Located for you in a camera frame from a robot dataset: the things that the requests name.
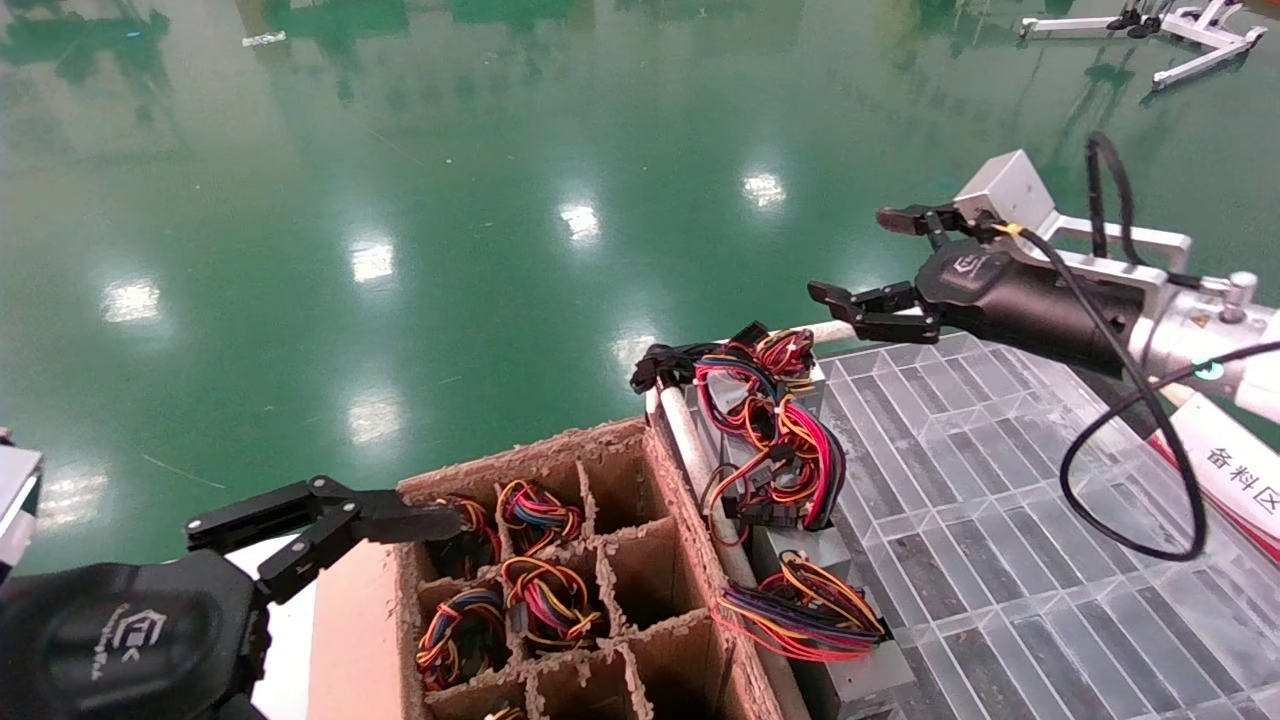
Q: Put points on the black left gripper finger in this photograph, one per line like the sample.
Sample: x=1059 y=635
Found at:
x=400 y=522

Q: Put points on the white metal stand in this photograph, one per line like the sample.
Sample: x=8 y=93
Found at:
x=1200 y=30

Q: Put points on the white scrap on floor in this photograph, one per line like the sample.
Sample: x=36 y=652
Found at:
x=262 y=39

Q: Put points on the black foam strip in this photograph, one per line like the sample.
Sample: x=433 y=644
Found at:
x=1105 y=382

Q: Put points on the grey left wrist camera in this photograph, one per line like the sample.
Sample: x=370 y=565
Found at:
x=15 y=500

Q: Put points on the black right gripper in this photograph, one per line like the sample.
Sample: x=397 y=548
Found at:
x=1020 y=300

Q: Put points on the red white Chinese sign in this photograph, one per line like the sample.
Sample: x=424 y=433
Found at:
x=1230 y=480

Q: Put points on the white pipe cart frame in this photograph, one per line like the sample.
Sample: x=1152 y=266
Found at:
x=685 y=425

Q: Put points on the clear plastic compartment tray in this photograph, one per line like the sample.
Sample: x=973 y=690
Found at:
x=1000 y=480

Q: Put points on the brown cardboard divider box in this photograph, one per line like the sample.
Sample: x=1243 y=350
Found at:
x=620 y=480

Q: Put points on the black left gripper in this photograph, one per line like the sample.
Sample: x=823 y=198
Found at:
x=120 y=640

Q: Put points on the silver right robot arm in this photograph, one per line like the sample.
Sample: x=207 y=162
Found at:
x=1230 y=340

